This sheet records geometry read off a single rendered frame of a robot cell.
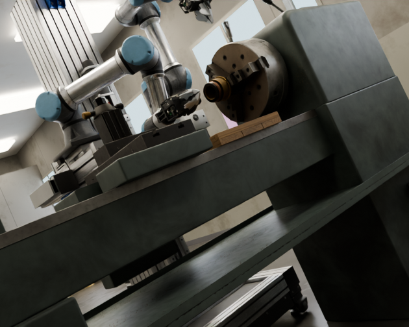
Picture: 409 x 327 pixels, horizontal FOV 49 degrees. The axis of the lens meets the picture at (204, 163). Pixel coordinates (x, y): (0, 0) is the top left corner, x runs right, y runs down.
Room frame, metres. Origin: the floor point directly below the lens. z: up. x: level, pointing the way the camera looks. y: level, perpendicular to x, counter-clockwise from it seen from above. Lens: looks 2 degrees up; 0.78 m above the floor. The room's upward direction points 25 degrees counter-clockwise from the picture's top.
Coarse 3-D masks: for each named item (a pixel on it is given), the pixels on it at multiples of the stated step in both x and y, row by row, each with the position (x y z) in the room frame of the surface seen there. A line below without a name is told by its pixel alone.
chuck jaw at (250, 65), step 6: (258, 60) 1.61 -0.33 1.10; (264, 60) 1.62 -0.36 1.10; (246, 66) 1.60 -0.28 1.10; (252, 66) 1.59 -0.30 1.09; (258, 66) 1.62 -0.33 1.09; (264, 66) 1.61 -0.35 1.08; (240, 72) 1.62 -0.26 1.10; (246, 72) 1.61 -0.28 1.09; (252, 72) 1.59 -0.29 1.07; (228, 78) 1.63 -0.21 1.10; (234, 78) 1.63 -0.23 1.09; (240, 78) 1.61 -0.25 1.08; (246, 78) 1.62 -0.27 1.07; (234, 84) 1.63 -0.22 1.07; (240, 84) 1.67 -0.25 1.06
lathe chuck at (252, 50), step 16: (224, 48) 1.70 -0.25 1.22; (240, 48) 1.65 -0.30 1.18; (256, 48) 1.63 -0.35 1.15; (224, 64) 1.73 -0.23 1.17; (240, 64) 1.67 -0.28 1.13; (272, 64) 1.63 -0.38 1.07; (208, 80) 1.82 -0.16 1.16; (256, 80) 1.64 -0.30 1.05; (272, 80) 1.62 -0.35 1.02; (256, 96) 1.67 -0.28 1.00; (272, 96) 1.65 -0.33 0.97; (224, 112) 1.82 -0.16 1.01; (256, 112) 1.69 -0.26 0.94
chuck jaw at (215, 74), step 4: (208, 64) 1.75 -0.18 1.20; (212, 64) 1.76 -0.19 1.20; (208, 68) 1.74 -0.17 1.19; (212, 68) 1.73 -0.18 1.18; (216, 68) 1.74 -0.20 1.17; (220, 68) 1.75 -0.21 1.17; (208, 72) 1.75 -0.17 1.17; (212, 72) 1.71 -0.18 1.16; (216, 72) 1.71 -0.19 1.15; (220, 72) 1.72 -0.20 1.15; (224, 72) 1.73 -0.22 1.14; (212, 76) 1.68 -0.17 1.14; (216, 76) 1.69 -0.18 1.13; (220, 76) 1.70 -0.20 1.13; (224, 76) 1.70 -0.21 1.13; (228, 76) 1.71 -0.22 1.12
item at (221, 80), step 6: (216, 78) 1.66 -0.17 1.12; (222, 78) 1.64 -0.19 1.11; (210, 84) 1.61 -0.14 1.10; (216, 84) 1.61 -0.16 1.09; (222, 84) 1.61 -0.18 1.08; (228, 84) 1.63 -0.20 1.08; (204, 90) 1.64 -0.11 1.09; (210, 90) 1.66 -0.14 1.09; (216, 90) 1.60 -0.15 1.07; (222, 90) 1.62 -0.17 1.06; (228, 90) 1.63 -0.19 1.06; (204, 96) 1.65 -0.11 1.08; (210, 96) 1.66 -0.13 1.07; (216, 96) 1.61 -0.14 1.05; (222, 96) 1.63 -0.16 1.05; (228, 96) 1.65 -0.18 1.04; (210, 102) 1.64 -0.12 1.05
